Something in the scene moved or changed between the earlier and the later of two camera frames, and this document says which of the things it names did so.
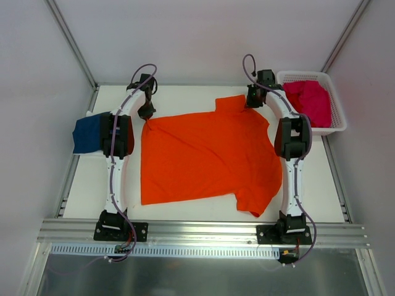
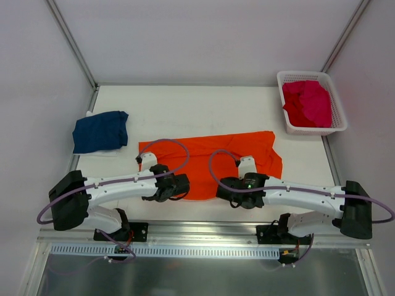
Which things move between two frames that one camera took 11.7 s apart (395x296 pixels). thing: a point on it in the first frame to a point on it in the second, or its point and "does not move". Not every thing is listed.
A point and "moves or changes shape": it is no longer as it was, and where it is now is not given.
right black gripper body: [253, 102] to [224, 191]
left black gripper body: [146, 111] to [182, 184]
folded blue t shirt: [86, 134] does not move
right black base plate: [284, 234] does not move
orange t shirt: [223, 151] moves or changes shape
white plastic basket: [338, 123] does not move
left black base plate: [121, 230] does not move
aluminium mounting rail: [324, 233] does not move
